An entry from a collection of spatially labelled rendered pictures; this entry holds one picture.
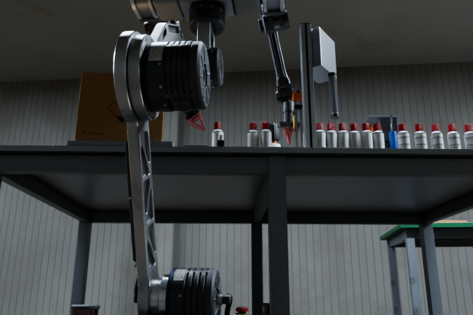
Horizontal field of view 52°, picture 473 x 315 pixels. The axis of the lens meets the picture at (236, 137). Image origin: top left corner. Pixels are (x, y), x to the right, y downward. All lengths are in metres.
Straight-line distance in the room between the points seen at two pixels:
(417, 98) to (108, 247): 3.50
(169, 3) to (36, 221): 3.99
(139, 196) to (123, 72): 0.32
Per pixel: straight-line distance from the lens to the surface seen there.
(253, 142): 2.14
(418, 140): 2.30
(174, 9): 1.91
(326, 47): 2.25
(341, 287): 4.86
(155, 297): 1.37
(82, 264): 2.94
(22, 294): 5.52
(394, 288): 4.00
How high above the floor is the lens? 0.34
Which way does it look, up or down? 18 degrees up
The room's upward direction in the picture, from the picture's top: straight up
